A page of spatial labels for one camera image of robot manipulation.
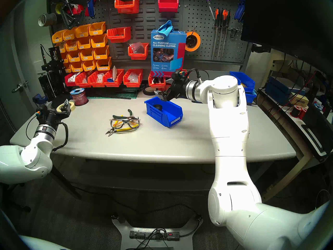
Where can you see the orange bin labelled M3-4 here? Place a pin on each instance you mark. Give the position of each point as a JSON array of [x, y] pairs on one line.
[[98, 41]]

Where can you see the black power strip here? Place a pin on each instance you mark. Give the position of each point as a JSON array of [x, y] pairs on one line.
[[145, 235]]

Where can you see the crimson parts bin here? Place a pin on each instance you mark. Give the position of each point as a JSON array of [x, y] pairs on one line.
[[70, 82]]

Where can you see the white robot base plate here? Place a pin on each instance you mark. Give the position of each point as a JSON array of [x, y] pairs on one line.
[[125, 241]]

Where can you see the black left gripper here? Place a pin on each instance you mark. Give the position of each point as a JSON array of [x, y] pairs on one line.
[[54, 116]]

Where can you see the clear screw bag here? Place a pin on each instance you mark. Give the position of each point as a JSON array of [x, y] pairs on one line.
[[83, 77]]

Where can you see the black monitor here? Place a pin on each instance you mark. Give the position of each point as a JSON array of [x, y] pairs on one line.
[[286, 23]]

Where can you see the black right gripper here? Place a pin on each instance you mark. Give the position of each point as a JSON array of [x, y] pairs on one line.
[[177, 89]]

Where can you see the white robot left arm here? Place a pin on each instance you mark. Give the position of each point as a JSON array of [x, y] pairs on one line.
[[23, 158]]

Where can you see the silver duct tape roll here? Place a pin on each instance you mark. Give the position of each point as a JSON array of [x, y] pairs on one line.
[[48, 19]]

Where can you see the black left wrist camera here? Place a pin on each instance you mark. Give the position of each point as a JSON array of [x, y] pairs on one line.
[[39, 113]]

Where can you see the orange bin labelled M3X8 BAD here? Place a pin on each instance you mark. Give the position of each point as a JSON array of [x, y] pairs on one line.
[[69, 34]]

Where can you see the orange bin labelled M4X4X6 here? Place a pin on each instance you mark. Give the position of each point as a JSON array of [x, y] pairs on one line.
[[70, 45]]

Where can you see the beige masking tape roll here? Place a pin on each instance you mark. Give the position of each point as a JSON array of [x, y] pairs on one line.
[[72, 106]]

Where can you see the blue labelled storage bin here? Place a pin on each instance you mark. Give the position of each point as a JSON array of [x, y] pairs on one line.
[[161, 116]]

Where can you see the orange bin labelled M3X5X4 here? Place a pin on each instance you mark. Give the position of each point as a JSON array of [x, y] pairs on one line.
[[57, 37]]

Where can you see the clear safety glasses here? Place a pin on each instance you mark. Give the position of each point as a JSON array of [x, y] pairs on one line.
[[125, 124]]

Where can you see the wide black tape roll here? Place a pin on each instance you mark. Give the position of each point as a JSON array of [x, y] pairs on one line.
[[149, 92]]

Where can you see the orange bin labelled M2.5-6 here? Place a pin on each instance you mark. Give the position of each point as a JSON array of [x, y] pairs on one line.
[[76, 67]]

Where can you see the orange bin unreadable label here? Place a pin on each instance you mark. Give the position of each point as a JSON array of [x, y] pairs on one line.
[[65, 58]]

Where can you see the blue spring clamps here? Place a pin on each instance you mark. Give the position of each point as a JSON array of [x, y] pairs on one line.
[[240, 8]]

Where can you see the orange tape roll on pegboard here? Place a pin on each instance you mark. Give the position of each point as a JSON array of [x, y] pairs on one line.
[[198, 42]]

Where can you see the black bit holder tower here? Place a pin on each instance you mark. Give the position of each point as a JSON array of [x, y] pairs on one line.
[[54, 85]]

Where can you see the orange black screwdriver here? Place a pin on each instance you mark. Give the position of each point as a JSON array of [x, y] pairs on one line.
[[216, 15], [228, 17], [223, 16]]

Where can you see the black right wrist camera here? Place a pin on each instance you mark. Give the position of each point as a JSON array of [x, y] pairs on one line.
[[179, 75]]

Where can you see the orange bin labelled M2.5-5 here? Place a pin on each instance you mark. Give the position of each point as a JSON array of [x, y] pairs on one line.
[[89, 66]]

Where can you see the black flat device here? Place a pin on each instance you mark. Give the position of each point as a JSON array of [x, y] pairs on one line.
[[318, 132]]

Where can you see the orange bin labelled M3X6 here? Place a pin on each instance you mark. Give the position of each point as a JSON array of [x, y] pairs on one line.
[[96, 29]]

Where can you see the white paper packet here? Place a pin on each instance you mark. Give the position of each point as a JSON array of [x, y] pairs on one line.
[[114, 71]]

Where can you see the yellow tape roll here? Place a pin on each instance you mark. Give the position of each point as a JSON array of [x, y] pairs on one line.
[[58, 8]]

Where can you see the clear plastic bag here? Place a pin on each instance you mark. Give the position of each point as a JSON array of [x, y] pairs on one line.
[[133, 76], [137, 47]]

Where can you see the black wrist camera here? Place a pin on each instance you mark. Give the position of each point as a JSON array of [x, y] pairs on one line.
[[179, 75], [39, 113]]

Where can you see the orange bin labelled M4-0.7 HEX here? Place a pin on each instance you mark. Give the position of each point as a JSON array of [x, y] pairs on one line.
[[103, 64]]

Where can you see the orange bin labelled M3-6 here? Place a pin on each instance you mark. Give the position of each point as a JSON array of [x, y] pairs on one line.
[[101, 52]]

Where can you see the white robot torso shell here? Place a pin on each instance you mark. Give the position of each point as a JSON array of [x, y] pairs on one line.
[[39, 245]]

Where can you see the black soldering iron pen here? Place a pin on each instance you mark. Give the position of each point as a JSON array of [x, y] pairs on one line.
[[42, 54]]

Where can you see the red white tape roll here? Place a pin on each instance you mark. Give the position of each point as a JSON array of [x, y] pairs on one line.
[[76, 10]]

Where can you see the orange bin with plastic cover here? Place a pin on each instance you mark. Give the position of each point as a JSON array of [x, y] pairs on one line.
[[62, 47]]

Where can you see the green cutting mat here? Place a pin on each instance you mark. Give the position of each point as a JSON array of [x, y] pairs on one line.
[[127, 95]]

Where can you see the blue bench vise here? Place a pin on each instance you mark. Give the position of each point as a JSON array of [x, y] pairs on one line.
[[39, 99]]

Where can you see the red stackable parts bin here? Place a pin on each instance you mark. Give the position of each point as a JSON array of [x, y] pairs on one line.
[[132, 83], [80, 83], [114, 83], [156, 85], [95, 84]]

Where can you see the blue cleaning cloths box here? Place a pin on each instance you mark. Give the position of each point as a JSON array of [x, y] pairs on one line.
[[167, 59]]

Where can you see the dark grey tool panel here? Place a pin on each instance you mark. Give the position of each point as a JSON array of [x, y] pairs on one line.
[[145, 23]]

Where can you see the clear parts packets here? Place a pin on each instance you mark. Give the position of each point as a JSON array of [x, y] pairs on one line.
[[100, 77]]

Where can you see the orange bin labelled M4-6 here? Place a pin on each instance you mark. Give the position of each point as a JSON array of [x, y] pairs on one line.
[[83, 43]]

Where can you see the small cardboard box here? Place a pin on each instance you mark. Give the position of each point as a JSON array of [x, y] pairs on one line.
[[300, 101]]

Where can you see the orange bin label ending 8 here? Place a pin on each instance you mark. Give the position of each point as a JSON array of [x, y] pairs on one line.
[[68, 68]]

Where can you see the dark blue case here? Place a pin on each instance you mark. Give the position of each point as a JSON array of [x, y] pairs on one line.
[[278, 90]]

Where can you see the dark grey C-clamp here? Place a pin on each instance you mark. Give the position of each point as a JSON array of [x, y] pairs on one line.
[[78, 20], [67, 20]]

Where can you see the crimson louvre bin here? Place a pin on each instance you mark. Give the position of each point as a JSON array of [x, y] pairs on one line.
[[168, 6]]

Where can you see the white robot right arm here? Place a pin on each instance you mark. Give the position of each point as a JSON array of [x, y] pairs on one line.
[[229, 148]]

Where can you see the black metal press stand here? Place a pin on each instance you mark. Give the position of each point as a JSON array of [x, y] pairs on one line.
[[53, 66]]

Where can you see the white printed parts bag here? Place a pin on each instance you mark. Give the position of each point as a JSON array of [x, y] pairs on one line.
[[72, 77]]

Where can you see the blue microfibre cloth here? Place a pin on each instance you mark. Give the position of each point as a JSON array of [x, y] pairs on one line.
[[166, 28]]

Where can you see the orange bin labelled M3-12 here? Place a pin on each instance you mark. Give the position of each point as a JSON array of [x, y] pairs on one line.
[[74, 56]]

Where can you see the red louvre bin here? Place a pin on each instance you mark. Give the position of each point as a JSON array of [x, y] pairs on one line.
[[127, 7], [119, 36], [138, 55]]

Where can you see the orange bin labelled M3-8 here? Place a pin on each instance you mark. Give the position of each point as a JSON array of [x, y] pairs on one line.
[[86, 54]]

